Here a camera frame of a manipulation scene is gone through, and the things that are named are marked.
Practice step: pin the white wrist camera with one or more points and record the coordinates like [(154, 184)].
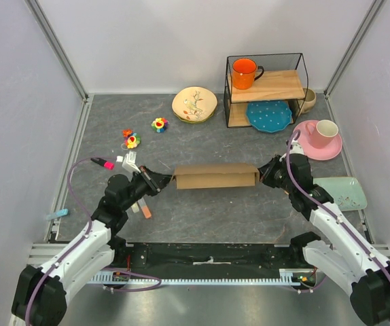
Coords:
[(295, 148), (128, 162)]

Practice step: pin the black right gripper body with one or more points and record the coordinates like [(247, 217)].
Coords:
[(278, 179)]

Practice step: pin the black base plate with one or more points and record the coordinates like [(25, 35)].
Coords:
[(142, 255)]

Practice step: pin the pink cup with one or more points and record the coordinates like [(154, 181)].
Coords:
[(321, 133)]

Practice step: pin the light blue highlighter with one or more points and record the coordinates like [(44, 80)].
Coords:
[(57, 214)]

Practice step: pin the rainbow flower plush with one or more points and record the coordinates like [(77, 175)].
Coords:
[(160, 125)]

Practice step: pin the pink saucer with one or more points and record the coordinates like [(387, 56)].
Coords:
[(327, 153)]

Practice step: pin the grey cable duct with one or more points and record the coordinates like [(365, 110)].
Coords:
[(284, 278)]

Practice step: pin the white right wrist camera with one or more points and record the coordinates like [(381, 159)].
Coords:
[(295, 148)]

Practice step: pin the yellow flower keychain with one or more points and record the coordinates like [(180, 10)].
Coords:
[(131, 142)]

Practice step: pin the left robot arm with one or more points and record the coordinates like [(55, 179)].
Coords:
[(43, 293)]

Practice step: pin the orange mug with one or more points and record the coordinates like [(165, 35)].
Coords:
[(244, 72)]

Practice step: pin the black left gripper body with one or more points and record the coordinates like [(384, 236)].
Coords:
[(140, 187)]

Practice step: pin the pink black highlighter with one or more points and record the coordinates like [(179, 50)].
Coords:
[(104, 162)]

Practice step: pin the blue dotted plate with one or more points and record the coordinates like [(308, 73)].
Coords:
[(269, 116)]

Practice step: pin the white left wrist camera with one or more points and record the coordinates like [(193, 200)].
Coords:
[(128, 162)]

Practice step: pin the mint green square plate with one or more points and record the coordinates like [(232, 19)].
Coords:
[(347, 192)]

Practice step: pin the orange highlighter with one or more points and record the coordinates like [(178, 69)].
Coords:
[(144, 208)]

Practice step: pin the small orange toy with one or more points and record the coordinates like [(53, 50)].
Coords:
[(126, 133)]

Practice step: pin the black wire wooden shelf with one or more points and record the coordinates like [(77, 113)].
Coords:
[(285, 78)]

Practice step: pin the cream bird plate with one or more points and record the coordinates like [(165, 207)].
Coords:
[(194, 104)]

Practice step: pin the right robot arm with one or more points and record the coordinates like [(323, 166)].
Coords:
[(348, 259)]

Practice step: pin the brown cardboard box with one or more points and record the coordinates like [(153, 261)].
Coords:
[(211, 176)]

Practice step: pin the beige ceramic cup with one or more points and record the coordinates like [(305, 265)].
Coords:
[(307, 103)]

